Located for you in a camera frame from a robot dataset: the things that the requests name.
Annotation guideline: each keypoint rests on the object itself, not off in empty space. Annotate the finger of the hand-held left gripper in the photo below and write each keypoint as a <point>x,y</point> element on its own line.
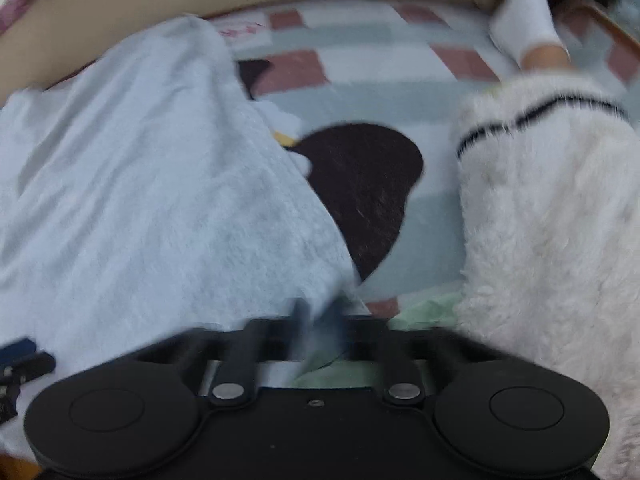
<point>20,355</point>
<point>9,402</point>

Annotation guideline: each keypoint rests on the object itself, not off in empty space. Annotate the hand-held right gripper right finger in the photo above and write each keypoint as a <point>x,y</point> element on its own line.
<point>332,330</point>

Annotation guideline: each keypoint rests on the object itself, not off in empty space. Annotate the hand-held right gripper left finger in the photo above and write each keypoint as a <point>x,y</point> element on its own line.
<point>299,325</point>

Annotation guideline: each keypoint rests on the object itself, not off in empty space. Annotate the light grey sweatshirt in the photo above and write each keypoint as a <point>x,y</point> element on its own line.
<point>150,185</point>

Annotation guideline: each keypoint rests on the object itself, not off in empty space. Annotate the checkered rug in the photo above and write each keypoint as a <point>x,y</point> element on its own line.
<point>390,85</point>

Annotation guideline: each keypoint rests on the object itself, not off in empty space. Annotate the person's foot white sock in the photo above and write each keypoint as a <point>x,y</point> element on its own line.
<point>525,15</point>

